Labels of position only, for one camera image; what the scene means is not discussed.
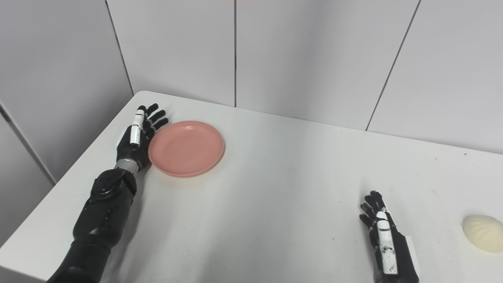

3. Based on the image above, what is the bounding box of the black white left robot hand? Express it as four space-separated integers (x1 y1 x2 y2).
116 103 169 170

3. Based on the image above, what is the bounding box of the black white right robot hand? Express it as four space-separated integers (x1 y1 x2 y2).
359 191 420 283

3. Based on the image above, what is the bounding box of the pink round plate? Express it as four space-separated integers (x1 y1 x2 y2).
148 120 226 178

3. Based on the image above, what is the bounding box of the cream steamed bun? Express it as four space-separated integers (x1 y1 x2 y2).
461 214 503 253

